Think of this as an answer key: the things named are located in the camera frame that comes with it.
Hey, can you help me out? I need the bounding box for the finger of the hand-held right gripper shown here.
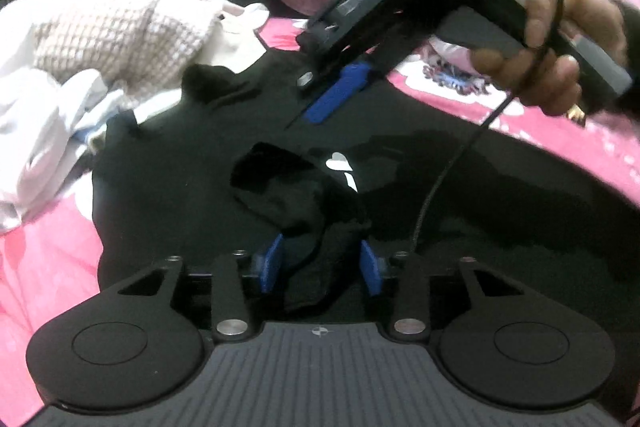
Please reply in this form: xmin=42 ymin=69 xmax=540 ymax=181
xmin=296 ymin=46 xmax=352 ymax=92
xmin=286 ymin=62 xmax=373 ymax=131

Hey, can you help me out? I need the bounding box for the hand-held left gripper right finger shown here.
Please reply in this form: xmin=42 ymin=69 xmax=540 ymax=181
xmin=359 ymin=239 xmax=523 ymax=342

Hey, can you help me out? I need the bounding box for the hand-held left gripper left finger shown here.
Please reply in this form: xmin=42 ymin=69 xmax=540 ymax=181
xmin=118 ymin=234 xmax=286 ymax=343

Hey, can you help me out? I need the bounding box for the black t-shirt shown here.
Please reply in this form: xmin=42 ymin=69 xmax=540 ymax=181
xmin=90 ymin=52 xmax=640 ymax=323

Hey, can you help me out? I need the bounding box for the person's right hand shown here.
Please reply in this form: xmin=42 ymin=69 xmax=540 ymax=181
xmin=472 ymin=0 xmax=631 ymax=118

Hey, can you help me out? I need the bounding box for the beige knitted sweater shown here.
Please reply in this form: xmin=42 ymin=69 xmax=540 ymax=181
xmin=32 ymin=0 xmax=273 ymax=108

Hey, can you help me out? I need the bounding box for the pink floral blanket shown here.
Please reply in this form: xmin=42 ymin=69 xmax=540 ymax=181
xmin=0 ymin=0 xmax=640 ymax=415

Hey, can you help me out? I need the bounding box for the white crumpled shirt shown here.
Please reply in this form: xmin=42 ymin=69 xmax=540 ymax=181
xmin=0 ymin=0 xmax=143 ymax=233

